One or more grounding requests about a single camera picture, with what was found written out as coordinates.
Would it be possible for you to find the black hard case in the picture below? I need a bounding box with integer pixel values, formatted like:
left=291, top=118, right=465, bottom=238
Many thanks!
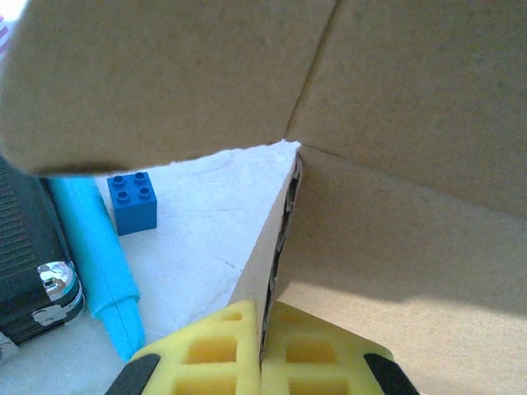
left=0, top=154, right=86, bottom=363

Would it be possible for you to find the brown cardboard box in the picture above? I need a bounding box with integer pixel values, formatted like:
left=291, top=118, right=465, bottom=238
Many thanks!
left=0, top=0, right=527, bottom=395

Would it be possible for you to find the light blue marker pen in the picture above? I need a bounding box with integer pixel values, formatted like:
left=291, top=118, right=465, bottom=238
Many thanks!
left=49, top=176, right=146, bottom=363

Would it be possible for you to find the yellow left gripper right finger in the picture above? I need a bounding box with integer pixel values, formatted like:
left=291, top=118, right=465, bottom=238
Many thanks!
left=263, top=301, right=421, bottom=395

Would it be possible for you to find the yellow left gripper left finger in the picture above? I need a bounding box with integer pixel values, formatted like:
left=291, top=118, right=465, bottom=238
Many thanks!
left=102, top=300, right=263, bottom=395

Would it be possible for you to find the blue toy brick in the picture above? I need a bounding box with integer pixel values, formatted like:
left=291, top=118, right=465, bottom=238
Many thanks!
left=106, top=171, right=159, bottom=237

